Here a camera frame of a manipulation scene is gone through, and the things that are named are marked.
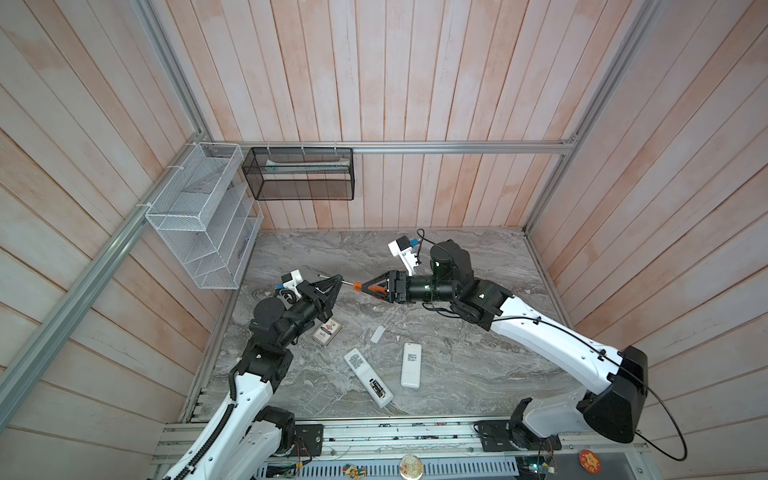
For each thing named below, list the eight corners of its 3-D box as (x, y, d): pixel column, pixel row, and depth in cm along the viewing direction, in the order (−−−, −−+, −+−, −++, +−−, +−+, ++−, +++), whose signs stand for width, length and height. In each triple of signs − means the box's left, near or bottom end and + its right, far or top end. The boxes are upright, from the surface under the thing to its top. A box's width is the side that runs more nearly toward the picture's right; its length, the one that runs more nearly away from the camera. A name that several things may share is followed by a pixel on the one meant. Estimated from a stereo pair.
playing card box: (312, 337, 93) (311, 335, 92) (331, 318, 98) (330, 315, 96) (325, 348, 91) (325, 346, 89) (344, 328, 95) (344, 325, 94)
